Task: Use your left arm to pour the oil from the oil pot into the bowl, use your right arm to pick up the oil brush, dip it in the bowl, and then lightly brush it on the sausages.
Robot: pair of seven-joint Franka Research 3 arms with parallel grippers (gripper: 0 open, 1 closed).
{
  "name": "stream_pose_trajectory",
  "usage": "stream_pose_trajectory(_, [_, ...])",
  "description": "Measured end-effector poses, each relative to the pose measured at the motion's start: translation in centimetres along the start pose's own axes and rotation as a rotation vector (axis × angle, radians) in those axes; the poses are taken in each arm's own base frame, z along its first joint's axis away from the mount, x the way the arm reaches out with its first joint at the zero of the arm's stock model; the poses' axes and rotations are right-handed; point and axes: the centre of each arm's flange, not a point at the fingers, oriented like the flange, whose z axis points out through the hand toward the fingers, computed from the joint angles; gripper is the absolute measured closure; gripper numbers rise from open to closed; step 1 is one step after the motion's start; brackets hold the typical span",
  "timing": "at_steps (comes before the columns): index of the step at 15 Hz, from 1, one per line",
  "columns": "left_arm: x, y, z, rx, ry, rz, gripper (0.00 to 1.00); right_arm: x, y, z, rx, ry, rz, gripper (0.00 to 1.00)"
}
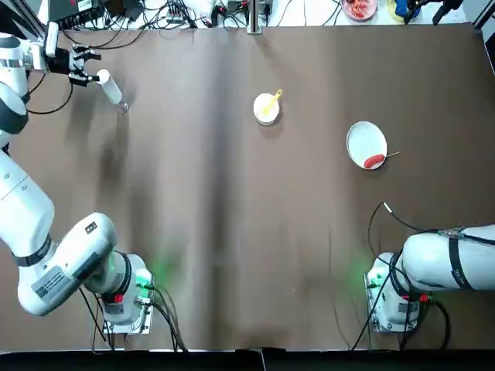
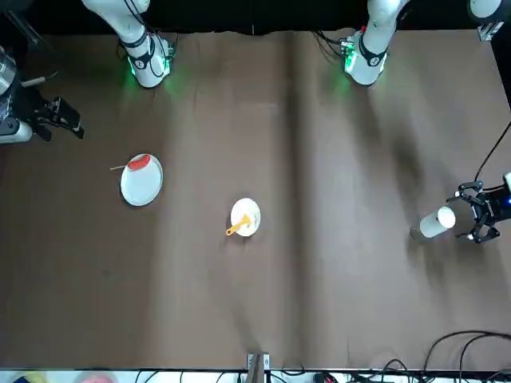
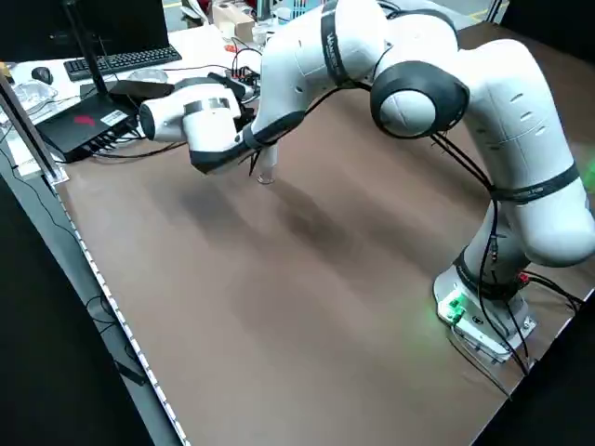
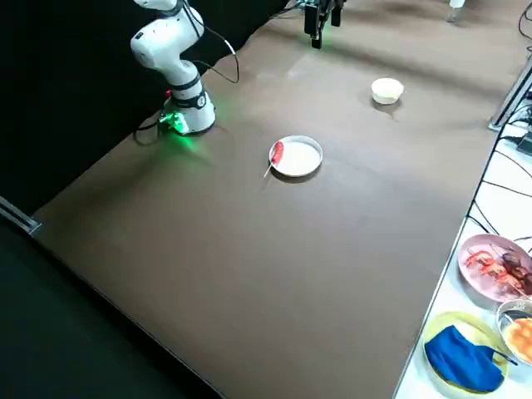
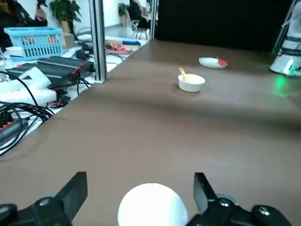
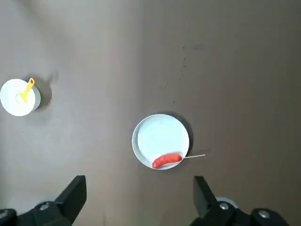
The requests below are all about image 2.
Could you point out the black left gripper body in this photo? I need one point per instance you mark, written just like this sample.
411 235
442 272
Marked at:
493 207

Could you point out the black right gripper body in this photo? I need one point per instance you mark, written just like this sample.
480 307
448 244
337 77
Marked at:
38 111

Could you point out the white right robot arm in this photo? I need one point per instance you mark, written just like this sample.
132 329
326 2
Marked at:
145 72

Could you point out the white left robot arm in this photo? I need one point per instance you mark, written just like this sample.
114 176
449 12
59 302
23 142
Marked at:
371 60

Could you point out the small white bowl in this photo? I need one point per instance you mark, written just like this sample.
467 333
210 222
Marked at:
251 209

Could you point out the red sausage on skewer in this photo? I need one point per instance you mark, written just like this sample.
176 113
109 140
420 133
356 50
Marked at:
139 162

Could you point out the white round plate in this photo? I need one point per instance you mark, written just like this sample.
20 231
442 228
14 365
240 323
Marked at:
141 185

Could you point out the aluminium profile piece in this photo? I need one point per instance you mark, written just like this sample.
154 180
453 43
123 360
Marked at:
491 32

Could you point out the yellow plate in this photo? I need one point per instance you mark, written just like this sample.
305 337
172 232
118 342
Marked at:
28 378

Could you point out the pink plate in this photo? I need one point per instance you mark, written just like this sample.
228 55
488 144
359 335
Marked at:
96 378

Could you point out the aluminium profile post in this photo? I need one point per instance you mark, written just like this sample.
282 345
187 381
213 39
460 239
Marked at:
257 369

